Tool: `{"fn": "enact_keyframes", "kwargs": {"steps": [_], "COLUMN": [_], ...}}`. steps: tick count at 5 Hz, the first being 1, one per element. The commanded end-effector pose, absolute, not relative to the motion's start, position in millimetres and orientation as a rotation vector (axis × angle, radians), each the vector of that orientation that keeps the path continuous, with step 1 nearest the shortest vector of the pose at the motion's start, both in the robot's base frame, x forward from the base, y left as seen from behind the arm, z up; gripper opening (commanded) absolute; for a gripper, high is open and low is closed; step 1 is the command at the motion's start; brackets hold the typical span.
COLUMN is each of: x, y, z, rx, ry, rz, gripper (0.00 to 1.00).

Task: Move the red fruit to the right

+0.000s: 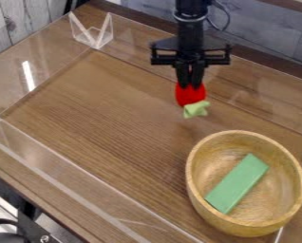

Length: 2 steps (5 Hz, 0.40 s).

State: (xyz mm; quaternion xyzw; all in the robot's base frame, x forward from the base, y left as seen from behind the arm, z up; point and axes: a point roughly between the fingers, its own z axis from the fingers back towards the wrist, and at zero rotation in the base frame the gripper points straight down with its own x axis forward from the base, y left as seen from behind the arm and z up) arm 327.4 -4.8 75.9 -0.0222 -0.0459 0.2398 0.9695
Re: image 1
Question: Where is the red plush strawberry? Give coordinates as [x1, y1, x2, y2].
[176, 84, 212, 119]

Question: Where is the wooden bowl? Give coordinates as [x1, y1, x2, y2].
[186, 130, 302, 237]

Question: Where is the black metal stand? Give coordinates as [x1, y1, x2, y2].
[17, 198, 63, 243]

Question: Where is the clear acrylic enclosure wall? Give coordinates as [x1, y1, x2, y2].
[0, 7, 302, 243]

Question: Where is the green rectangular block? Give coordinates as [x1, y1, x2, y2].
[205, 153, 269, 214]

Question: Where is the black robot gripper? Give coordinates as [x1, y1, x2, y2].
[150, 16, 232, 89]

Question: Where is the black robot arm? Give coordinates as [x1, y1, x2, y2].
[150, 0, 233, 89]

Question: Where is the black cable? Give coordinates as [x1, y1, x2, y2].
[206, 1, 233, 32]

